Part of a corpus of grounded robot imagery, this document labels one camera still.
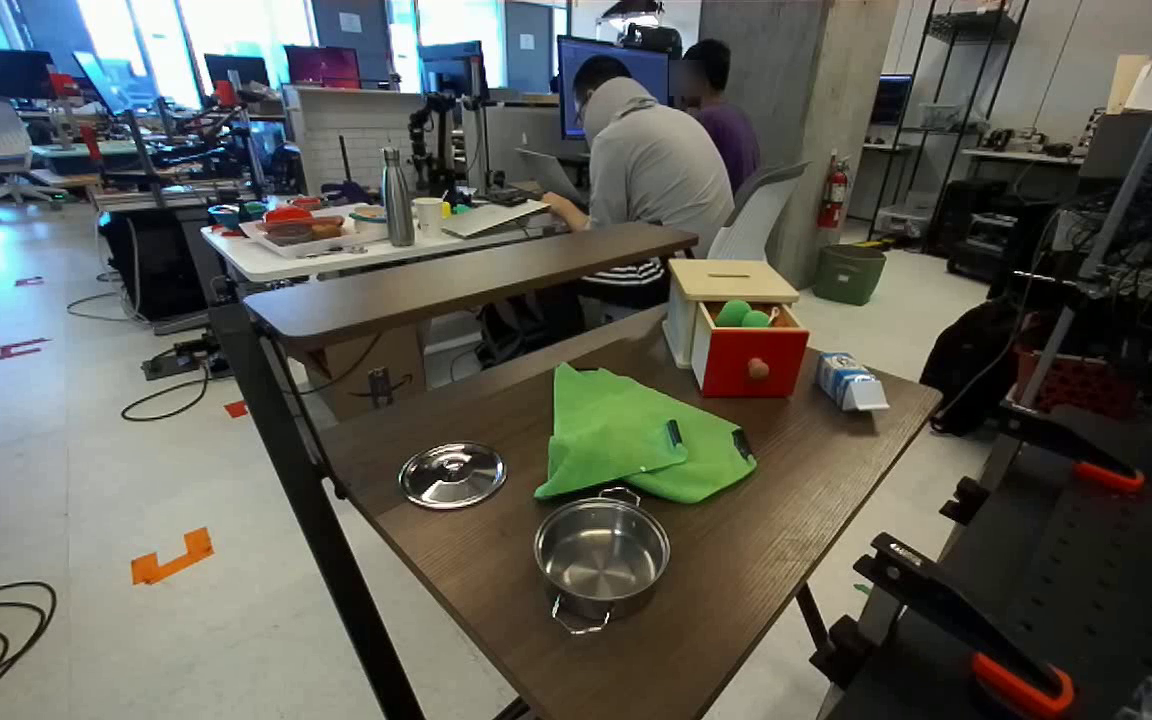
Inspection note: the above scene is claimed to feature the wooden box with red drawer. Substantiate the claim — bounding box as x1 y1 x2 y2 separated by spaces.
663 261 810 401

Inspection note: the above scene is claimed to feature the small silver pot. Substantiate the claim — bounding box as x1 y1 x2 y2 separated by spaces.
532 488 673 636

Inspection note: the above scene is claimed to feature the black orange clamp near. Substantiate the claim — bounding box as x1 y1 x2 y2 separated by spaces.
856 532 1077 720

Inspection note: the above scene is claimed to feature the red fire extinguisher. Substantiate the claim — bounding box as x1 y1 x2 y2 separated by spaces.
818 158 851 229

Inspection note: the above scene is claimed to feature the computer monitor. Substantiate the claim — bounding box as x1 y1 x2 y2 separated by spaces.
551 32 675 144

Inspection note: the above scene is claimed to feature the green cloth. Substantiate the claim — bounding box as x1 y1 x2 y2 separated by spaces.
537 366 758 506

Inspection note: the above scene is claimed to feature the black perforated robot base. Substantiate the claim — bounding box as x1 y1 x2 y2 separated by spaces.
824 397 1152 720

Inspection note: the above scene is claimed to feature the silver water bottle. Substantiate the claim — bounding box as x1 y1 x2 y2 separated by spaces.
379 148 412 248

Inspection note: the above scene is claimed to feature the green ball in drawer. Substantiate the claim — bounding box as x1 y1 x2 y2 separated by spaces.
716 302 773 328

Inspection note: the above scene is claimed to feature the black orange clamp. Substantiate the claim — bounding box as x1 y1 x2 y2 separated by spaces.
856 532 1077 720
998 401 1145 496

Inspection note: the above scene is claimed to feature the black orange clamp far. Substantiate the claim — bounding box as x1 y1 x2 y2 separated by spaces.
998 401 1145 496

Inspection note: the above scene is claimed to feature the green bin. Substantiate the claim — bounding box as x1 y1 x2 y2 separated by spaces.
813 240 884 303

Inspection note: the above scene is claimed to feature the silver pot lid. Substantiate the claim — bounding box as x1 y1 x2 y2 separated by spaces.
398 445 507 513

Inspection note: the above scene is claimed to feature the person in purple shirt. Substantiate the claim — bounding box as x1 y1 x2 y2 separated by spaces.
675 41 762 190

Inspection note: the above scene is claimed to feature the person in grey hoodie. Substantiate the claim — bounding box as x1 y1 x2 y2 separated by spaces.
537 58 738 334

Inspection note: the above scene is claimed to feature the white desk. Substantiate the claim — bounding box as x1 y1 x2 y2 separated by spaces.
206 199 546 286

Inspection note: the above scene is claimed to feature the small milk carton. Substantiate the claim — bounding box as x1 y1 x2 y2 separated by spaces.
818 353 890 413

